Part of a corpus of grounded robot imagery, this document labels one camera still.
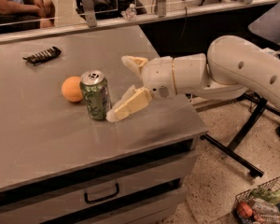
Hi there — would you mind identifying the grey drawer with black handle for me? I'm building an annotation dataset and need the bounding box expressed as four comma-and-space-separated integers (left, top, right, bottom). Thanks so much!
0, 151, 197, 224

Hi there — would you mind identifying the orange fruit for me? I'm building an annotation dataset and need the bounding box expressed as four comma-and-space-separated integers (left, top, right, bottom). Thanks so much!
62, 77, 83, 103

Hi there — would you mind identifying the metal railing with glass panels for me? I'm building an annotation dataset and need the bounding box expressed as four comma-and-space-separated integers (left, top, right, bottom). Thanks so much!
0, 0, 280, 45

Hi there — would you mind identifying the seated person in blue shirt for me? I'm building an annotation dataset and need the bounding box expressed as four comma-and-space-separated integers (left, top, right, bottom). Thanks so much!
0, 0, 55, 32

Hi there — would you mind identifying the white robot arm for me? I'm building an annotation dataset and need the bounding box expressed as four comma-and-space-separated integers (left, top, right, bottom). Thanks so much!
106, 35, 280, 122

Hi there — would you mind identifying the wire basket with groceries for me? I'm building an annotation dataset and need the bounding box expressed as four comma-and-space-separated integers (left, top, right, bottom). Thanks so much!
232, 176, 280, 224

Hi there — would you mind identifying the green soda can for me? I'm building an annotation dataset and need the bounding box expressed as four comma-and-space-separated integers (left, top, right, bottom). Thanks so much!
79, 70, 111, 120

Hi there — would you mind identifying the dark chocolate bar wrapper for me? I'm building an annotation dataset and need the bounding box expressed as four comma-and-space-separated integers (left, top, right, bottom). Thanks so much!
23, 47, 62, 66

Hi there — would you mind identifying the black hanging cable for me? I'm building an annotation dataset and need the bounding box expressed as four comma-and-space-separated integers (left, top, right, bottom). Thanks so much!
176, 7, 189, 49

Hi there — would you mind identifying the black metal floor stand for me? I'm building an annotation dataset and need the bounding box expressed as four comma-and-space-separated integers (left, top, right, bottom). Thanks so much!
201, 92, 280, 177

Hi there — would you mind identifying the clear plastic water bottle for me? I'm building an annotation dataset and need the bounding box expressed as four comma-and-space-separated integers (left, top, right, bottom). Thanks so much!
121, 4, 137, 21

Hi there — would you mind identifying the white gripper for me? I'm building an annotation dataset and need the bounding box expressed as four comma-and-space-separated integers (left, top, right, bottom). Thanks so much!
106, 53, 209, 122

